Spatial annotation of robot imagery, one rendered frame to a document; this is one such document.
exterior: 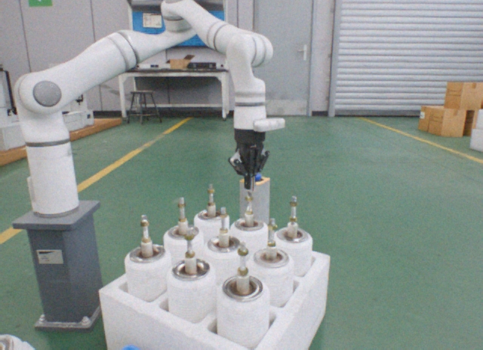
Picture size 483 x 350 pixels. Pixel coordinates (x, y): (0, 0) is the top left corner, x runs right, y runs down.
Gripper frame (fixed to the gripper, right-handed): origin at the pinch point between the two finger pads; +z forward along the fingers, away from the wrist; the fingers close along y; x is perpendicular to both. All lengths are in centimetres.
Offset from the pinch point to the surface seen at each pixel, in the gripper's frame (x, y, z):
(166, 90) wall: -437, -262, -3
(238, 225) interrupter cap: -1.4, 2.7, 10.8
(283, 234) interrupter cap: 9.7, -1.3, 10.9
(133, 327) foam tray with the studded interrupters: -1.7, 33.0, 23.1
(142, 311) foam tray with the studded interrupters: 1.0, 31.9, 18.1
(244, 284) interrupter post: 18.0, 20.8, 9.4
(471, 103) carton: -12, -374, 3
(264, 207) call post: -8.0, -15.3, 13.6
